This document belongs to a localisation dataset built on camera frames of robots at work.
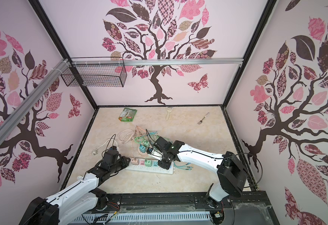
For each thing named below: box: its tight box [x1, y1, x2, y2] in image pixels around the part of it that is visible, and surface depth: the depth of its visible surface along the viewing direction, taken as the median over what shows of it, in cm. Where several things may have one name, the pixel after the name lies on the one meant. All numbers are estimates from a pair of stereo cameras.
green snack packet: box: [118, 107, 138, 122], surface depth 116 cm
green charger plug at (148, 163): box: [144, 158, 153, 167], surface depth 83 cm
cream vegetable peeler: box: [165, 106, 174, 120], surface depth 120 cm
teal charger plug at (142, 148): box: [139, 143, 147, 153], surface depth 89 cm
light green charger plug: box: [142, 139, 151, 148], surface depth 92 cm
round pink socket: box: [137, 144, 148, 156], surface depth 92 cm
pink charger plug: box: [130, 157, 140, 165], surface depth 83 cm
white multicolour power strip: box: [125, 162, 176, 174], surface depth 85 cm
